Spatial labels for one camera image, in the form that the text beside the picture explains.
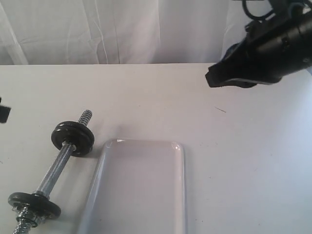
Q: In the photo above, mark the white backdrop curtain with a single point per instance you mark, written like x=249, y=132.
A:
x=52, y=32

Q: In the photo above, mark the chrome threaded dumbbell bar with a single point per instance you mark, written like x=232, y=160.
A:
x=26, y=219

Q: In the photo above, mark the black weight plate end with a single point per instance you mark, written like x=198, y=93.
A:
x=82, y=148

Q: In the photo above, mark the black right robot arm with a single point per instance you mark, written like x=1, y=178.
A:
x=280, y=8

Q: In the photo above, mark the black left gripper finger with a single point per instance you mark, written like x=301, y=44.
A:
x=4, y=113

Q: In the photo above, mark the black weight plate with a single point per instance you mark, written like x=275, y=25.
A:
x=38, y=204
x=71, y=131

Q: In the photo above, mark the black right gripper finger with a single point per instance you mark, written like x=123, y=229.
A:
x=234, y=64
x=241, y=83

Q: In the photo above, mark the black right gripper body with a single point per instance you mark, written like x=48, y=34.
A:
x=278, y=47

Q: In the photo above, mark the white rectangular tray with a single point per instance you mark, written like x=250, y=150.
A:
x=138, y=188

